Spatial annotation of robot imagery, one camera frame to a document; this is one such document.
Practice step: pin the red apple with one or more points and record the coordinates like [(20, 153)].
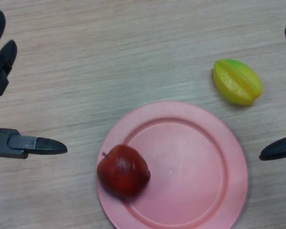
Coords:
[(122, 170)]

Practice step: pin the pink round plate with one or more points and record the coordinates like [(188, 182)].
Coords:
[(178, 171)]

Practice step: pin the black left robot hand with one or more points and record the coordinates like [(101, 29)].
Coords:
[(0, 69)]

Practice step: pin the yellow green starfruit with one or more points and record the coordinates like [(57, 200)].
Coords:
[(237, 82)]

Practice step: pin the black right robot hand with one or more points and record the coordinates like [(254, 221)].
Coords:
[(278, 150)]

